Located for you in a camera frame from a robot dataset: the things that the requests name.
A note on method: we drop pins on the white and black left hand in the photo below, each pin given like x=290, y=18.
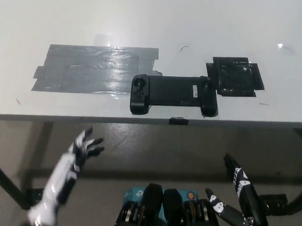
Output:
x=60, y=174

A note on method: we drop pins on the black right hand white marks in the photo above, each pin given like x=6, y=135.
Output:
x=247, y=194

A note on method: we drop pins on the black mobile game controller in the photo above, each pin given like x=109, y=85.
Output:
x=172, y=90

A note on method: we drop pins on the black table leg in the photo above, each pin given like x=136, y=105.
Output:
x=299, y=197
x=7, y=184

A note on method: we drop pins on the teal cardboard box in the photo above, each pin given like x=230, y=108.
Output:
x=133, y=193

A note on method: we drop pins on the small black tape strip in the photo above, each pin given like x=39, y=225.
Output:
x=178, y=121

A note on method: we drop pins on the black tape square patch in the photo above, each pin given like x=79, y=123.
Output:
x=234, y=76

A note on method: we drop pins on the clear tape piece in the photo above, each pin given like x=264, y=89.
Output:
x=281, y=45

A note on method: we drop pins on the grey duct tape patch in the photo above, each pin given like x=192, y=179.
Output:
x=87, y=70

